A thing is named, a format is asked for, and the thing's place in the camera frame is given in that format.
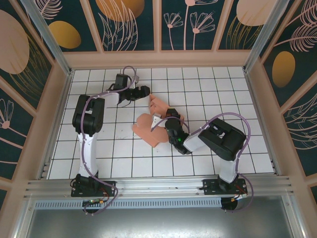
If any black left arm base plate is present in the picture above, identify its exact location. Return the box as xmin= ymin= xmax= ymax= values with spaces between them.
xmin=71 ymin=180 xmax=117 ymax=198

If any aluminium side rail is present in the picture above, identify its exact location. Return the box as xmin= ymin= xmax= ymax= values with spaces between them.
xmin=37 ymin=70 xmax=75 ymax=179
xmin=244 ymin=68 xmax=282 ymax=176

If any grey metal sheet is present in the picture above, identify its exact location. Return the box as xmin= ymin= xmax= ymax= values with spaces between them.
xmin=14 ymin=195 xmax=307 ymax=238

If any dark floral wall panel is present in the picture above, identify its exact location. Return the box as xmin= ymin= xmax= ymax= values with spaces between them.
xmin=217 ymin=0 xmax=283 ymax=50
xmin=262 ymin=0 xmax=317 ymax=108
xmin=89 ymin=0 xmax=159 ymax=52
xmin=41 ymin=0 xmax=104 ymax=53
xmin=0 ymin=83 xmax=35 ymax=179
xmin=160 ymin=0 xmax=230 ymax=52
xmin=0 ymin=0 xmax=54 ymax=111
xmin=282 ymin=90 xmax=317 ymax=177

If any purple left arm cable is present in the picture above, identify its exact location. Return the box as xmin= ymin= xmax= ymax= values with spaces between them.
xmin=80 ymin=65 xmax=140 ymax=216

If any long aluminium frame rail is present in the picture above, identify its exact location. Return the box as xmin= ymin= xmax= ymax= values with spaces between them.
xmin=23 ymin=175 xmax=294 ymax=199

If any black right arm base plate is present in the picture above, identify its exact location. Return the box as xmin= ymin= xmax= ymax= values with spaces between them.
xmin=202 ymin=178 xmax=248 ymax=196

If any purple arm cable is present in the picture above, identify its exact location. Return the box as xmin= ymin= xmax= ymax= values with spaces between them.
xmin=150 ymin=113 xmax=255 ymax=213
xmin=80 ymin=65 xmax=140 ymax=216

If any salmon pink cloth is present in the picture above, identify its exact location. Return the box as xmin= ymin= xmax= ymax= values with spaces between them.
xmin=132 ymin=93 xmax=185 ymax=148

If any aluminium corner post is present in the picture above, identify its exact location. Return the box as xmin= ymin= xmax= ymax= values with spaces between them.
xmin=243 ymin=0 xmax=298 ymax=73
xmin=20 ymin=0 xmax=74 ymax=76

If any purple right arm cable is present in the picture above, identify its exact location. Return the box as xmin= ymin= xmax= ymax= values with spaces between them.
xmin=150 ymin=113 xmax=255 ymax=213

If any grey slotted cable duct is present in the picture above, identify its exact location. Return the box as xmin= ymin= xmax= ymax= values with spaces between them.
xmin=34 ymin=197 xmax=223 ymax=209

